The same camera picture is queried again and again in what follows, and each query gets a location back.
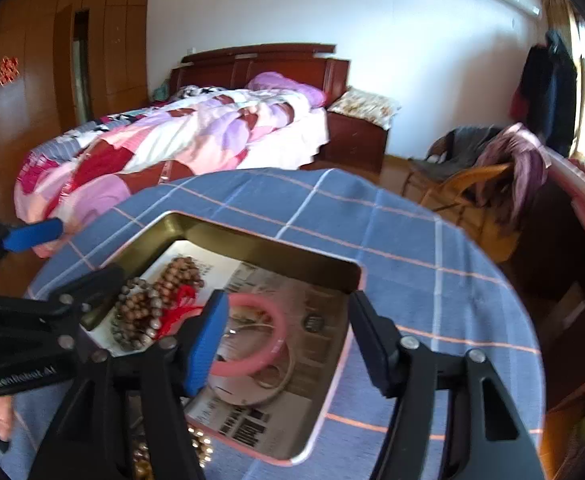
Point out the pink pillow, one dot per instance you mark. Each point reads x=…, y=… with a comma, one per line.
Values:
x=282, y=85

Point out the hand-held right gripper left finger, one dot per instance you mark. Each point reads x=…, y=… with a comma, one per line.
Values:
x=205, y=345

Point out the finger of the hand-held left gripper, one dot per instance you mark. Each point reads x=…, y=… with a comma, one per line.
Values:
x=32, y=235
x=87, y=285

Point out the grey garment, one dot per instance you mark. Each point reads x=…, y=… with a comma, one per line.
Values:
x=462, y=150

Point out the black and white cloth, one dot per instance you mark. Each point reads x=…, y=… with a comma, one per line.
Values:
x=197, y=92

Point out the red paper decoration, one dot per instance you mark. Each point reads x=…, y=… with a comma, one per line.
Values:
x=7, y=70

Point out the pink edged white pad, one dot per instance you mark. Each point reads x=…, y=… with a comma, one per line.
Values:
x=582, y=210

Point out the dark wooden bed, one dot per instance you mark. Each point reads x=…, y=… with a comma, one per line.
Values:
x=232, y=67

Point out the wicker chair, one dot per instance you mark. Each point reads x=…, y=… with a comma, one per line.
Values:
x=467, y=185

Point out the red knot tassel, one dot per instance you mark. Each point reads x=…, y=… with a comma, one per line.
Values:
x=180, y=300

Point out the blue checked tablecloth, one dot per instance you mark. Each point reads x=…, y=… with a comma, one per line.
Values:
x=397, y=240

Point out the teal bag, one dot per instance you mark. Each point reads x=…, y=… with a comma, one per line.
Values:
x=161, y=92

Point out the dark wooden desk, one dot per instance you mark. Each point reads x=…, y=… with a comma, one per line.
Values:
x=562, y=260

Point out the pink tin box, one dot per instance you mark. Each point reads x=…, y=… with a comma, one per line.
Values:
x=272, y=247

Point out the mauve garment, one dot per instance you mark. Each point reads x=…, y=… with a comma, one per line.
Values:
x=517, y=160

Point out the pink bangle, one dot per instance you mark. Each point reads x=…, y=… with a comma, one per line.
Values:
x=277, y=330

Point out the silver bangle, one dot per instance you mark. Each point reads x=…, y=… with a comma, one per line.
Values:
x=272, y=396

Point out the pink patchwork quilt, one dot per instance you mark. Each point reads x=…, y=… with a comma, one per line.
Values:
x=172, y=135

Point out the yellow curtain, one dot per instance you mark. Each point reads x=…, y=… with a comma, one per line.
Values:
x=560, y=15

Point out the dark wooden nightstand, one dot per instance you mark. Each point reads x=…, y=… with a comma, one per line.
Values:
x=357, y=140

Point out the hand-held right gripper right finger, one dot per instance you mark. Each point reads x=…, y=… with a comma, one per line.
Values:
x=372, y=350

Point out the brown wooden wardrobe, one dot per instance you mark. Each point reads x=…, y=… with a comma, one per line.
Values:
x=27, y=125

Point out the floral cushion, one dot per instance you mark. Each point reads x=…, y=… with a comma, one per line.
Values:
x=367, y=107

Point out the hanging dark clothes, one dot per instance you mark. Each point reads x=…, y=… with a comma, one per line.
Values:
x=547, y=90

